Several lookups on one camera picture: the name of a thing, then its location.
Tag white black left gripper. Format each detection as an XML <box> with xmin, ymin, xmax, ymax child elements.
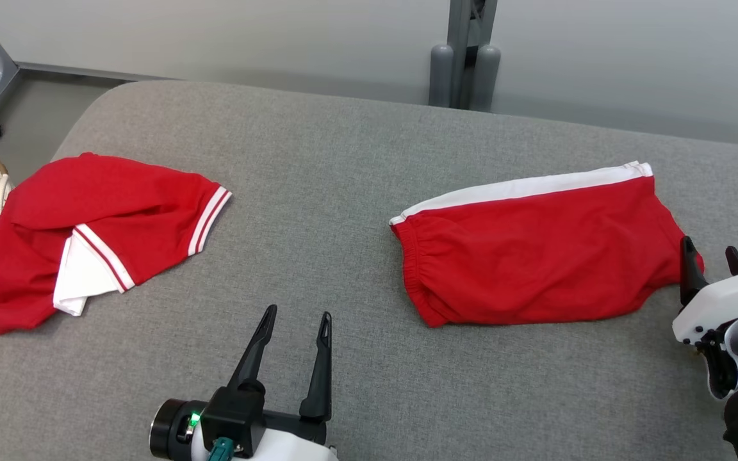
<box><xmin>150</xmin><ymin>305</ymin><xmax>339</xmax><ymax>461</ymax></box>

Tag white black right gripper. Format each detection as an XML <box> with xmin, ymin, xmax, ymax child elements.
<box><xmin>672</xmin><ymin>236</ymin><xmax>738</xmax><ymax>346</ymax></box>

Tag red shorts white side stripe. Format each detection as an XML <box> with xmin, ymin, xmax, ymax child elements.
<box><xmin>389</xmin><ymin>161</ymin><xmax>706</xmax><ymax>328</ymax></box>

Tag red white striped jersey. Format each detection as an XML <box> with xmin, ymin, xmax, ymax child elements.
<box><xmin>0</xmin><ymin>152</ymin><xmax>233</xmax><ymax>336</ymax></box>

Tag grey partition post round feet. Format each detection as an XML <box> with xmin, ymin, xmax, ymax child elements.
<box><xmin>429</xmin><ymin>0</ymin><xmax>502</xmax><ymax>113</ymax></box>

